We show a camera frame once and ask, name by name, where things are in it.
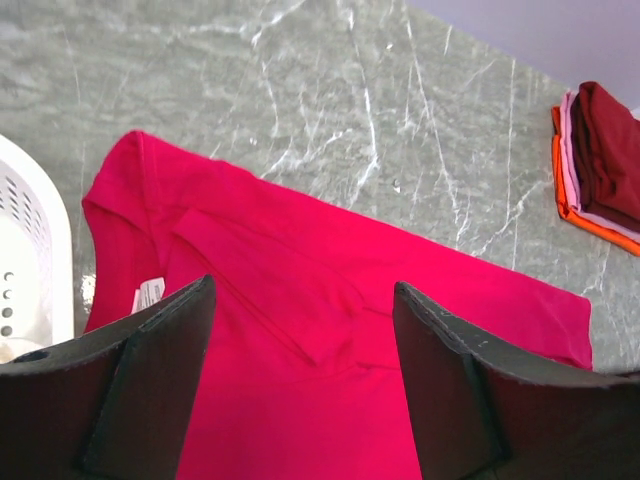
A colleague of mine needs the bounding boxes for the hot pink t-shirt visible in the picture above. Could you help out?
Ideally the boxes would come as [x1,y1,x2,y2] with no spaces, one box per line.
[83,131,592,479]

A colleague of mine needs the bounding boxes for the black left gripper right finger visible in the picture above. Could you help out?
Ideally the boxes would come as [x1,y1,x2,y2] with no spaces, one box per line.
[393,282,639,479]

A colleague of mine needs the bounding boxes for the orange folded t-shirt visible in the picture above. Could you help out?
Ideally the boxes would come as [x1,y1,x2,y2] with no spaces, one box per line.
[551,106,639,257]

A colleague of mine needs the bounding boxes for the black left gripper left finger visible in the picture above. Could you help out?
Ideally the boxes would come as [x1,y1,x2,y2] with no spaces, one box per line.
[1,275,216,479]

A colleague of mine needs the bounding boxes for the dark red folded t-shirt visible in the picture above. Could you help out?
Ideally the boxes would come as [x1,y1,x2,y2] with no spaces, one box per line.
[578,81,639,221]

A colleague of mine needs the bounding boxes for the white plastic laundry basket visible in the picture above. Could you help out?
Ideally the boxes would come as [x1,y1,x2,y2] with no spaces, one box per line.
[1,137,74,363]

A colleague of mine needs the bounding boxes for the maroon folded t-shirt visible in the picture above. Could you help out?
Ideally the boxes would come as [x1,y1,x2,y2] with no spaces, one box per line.
[569,96,639,233]

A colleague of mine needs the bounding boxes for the pink folded t-shirt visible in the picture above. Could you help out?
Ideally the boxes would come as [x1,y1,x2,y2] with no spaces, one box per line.
[559,91,639,243]

